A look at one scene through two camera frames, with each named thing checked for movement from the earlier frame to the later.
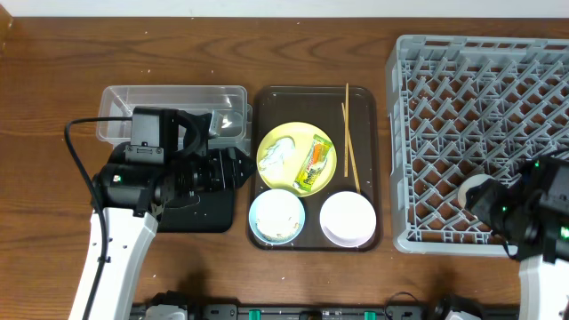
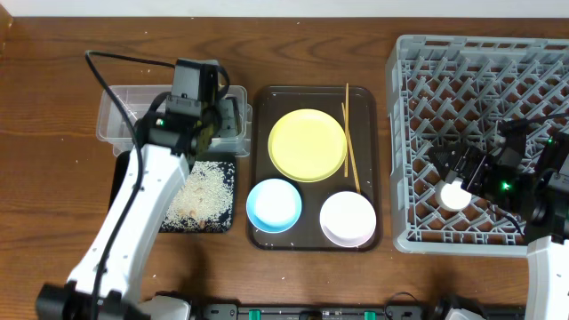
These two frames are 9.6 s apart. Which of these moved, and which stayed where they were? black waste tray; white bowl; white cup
Moved: white cup
Stayed: black waste tray; white bowl
